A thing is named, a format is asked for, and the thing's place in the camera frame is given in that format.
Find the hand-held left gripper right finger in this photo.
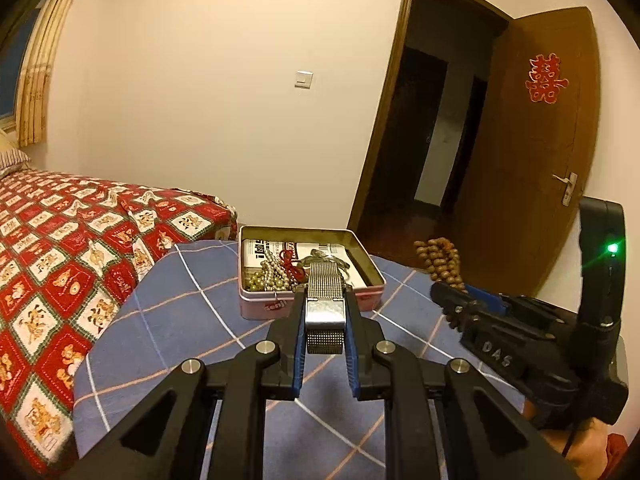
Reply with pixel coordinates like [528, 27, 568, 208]
[342, 285, 581, 480]

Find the metal door handle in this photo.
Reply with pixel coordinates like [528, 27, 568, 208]
[552, 172, 579, 207]

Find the red patterned bed blanket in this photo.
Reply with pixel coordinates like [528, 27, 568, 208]
[0, 169, 239, 477]

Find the brown door frame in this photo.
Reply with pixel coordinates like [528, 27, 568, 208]
[347, 0, 512, 257]

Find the yellow curtain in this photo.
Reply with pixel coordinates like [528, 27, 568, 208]
[16, 0, 77, 147]

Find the brown wooden bead string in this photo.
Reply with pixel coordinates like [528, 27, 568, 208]
[414, 237, 469, 332]

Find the brown wooden door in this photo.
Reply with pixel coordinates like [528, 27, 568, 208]
[449, 6, 602, 297]

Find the striped pillow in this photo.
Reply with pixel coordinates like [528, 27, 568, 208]
[0, 147, 31, 177]

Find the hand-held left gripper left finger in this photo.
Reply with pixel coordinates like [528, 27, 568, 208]
[60, 287, 307, 480]

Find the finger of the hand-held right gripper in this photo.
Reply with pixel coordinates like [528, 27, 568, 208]
[431, 282, 557, 383]
[466, 284, 567, 323]

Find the red paper door decoration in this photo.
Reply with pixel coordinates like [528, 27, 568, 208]
[524, 52, 570, 106]

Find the red cord bracelet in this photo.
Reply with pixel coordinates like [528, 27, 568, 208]
[278, 248, 307, 282]

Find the pearl bead necklace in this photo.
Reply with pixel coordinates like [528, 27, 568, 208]
[257, 250, 297, 292]

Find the person's right forearm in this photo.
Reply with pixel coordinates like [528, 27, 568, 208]
[565, 420, 629, 472]

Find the window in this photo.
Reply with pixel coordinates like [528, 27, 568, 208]
[0, 4, 42, 134]

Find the blue checked tablecloth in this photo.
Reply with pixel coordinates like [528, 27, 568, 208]
[74, 239, 551, 480]

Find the jewellery pile in tin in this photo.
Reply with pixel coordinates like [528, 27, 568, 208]
[242, 240, 367, 290]

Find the gold bead bracelet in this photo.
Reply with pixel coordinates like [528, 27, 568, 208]
[244, 270, 271, 294]

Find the pink tin box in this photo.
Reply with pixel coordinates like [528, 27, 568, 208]
[237, 225, 387, 322]

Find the black cable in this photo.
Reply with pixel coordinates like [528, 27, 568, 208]
[561, 400, 589, 459]

